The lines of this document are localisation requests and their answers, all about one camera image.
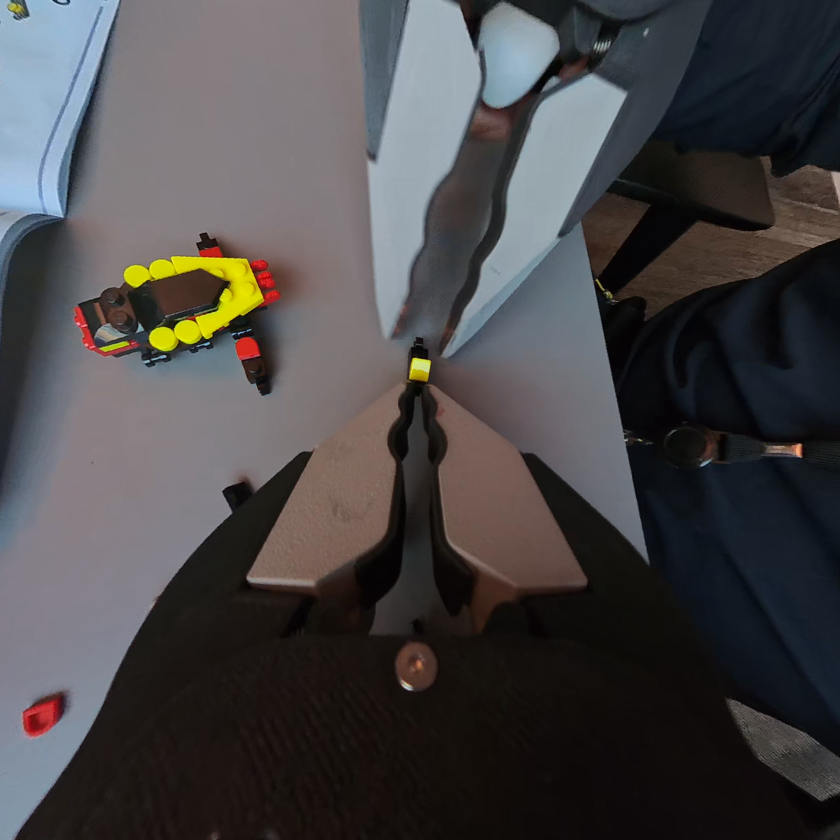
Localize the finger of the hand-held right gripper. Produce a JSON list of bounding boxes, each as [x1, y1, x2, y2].
[[441, 0, 713, 359], [360, 0, 563, 340]]

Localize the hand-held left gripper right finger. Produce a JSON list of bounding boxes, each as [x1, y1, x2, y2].
[[419, 385, 589, 632]]

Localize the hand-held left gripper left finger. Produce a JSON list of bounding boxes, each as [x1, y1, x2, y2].
[[246, 381, 411, 613]]

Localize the person's right forearm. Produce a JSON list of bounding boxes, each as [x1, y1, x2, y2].
[[653, 0, 840, 177]]

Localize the yellow black red lego model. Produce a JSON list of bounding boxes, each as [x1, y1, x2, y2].
[[73, 232, 283, 399]]

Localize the small red lego piece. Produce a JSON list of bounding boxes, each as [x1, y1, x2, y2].
[[22, 692, 68, 737]]

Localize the lego instruction booklet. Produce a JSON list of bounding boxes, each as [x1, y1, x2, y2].
[[0, 0, 123, 487]]

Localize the black chair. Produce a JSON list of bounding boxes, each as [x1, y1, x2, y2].
[[591, 141, 777, 296]]

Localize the person's dark blue pants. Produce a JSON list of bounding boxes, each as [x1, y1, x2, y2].
[[602, 239, 840, 756]]

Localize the grey fabric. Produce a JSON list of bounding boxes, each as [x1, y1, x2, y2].
[[725, 698, 840, 803]]

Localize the black strap with metal buckle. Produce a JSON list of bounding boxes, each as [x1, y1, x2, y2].
[[623, 425, 840, 471]]

